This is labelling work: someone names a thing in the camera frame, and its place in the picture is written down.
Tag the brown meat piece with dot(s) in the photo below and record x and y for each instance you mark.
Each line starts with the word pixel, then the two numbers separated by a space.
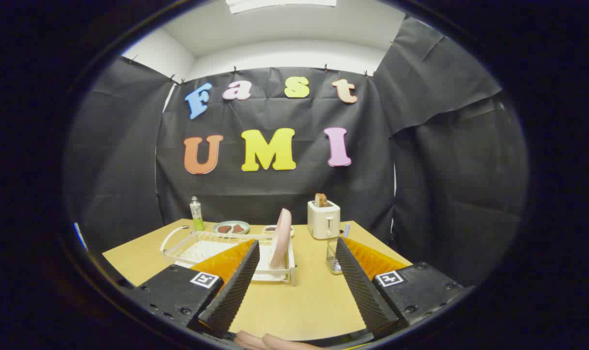
pixel 224 229
pixel 238 228

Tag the pale green plate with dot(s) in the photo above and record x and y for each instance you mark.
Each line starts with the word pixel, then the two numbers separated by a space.
pixel 246 225

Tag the ceiling light panel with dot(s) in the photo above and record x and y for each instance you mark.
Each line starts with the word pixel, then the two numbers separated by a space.
pixel 280 4

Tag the white toaster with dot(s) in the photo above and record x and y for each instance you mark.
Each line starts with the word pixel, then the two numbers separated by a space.
pixel 323 221

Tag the pink plate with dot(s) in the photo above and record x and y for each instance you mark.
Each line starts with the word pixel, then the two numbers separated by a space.
pixel 281 238

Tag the black backdrop cloth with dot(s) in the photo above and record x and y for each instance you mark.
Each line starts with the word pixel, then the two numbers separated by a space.
pixel 275 184

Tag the white divided condiment dish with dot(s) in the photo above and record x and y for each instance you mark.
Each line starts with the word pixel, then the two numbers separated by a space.
pixel 270 228

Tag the green and white bottle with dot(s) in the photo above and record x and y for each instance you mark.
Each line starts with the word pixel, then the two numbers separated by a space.
pixel 197 216

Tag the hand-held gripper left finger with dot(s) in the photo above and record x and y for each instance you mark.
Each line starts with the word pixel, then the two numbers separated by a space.
pixel 233 287

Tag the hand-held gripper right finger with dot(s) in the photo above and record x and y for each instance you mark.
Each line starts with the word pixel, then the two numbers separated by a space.
pixel 362 287

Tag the brown toast slice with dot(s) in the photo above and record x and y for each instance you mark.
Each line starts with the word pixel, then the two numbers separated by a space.
pixel 320 199

